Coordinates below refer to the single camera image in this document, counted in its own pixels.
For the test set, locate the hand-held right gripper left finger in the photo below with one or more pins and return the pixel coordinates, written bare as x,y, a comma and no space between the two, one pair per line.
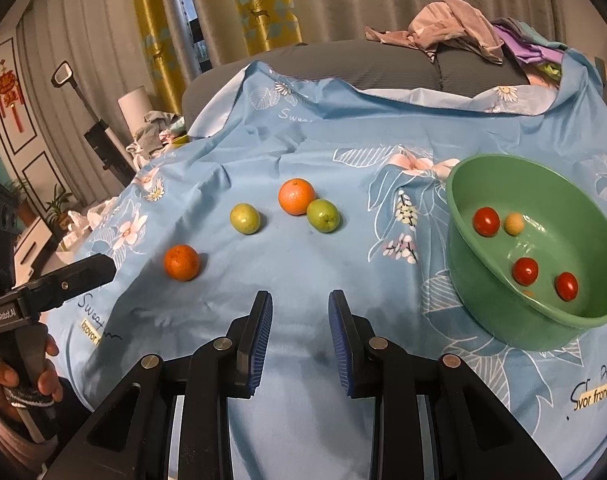
256,342

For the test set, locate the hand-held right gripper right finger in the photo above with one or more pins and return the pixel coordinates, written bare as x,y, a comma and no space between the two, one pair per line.
341,342

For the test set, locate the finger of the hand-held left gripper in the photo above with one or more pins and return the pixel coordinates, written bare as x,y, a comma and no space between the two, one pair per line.
73,275

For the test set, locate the green plastic bowl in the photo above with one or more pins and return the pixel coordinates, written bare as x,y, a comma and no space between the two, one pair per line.
488,310

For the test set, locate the red cherry tomato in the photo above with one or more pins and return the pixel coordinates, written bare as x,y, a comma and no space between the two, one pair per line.
486,221
526,270
566,286

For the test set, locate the small yellow fruit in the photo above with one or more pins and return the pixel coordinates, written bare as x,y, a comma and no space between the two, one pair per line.
514,223

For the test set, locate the person's left forearm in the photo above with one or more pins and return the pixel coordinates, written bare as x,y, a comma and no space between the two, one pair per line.
3,447

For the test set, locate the white low cabinet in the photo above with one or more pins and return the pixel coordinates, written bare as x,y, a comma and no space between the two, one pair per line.
33,250

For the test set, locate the white plastic bags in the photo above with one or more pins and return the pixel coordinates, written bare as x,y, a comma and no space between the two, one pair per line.
86,220

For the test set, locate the small potted plant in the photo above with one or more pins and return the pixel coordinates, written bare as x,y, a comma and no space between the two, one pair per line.
21,200
58,207

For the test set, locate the dark reddish tangerine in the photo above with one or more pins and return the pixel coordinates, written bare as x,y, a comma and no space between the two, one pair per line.
182,262

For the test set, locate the yellowish green fruit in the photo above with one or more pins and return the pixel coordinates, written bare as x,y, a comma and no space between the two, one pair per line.
244,218

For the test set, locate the deep green fruit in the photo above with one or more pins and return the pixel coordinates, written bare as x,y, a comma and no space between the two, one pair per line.
323,215

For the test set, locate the black stick vacuum cleaner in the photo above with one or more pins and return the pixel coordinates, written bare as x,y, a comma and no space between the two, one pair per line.
103,147

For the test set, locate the bright orange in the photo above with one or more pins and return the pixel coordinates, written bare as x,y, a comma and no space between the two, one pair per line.
296,196

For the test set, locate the pile of mixed clothes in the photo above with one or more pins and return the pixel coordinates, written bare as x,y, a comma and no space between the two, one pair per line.
156,135

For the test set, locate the blue floral bed sheet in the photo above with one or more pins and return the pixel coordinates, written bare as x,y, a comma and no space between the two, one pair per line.
308,125

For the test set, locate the yellow patterned curtain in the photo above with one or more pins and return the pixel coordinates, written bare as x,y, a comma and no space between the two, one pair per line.
158,35
263,5

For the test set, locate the grey sofa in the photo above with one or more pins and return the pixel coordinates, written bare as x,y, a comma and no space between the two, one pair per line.
358,65

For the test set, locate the pink crumpled garment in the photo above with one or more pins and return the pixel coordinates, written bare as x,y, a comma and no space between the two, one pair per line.
453,20

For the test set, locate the purple crumpled garment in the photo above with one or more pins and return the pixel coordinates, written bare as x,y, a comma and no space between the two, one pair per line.
526,40

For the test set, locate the red knot wall ornament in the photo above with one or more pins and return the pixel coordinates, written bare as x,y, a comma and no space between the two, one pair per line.
11,92

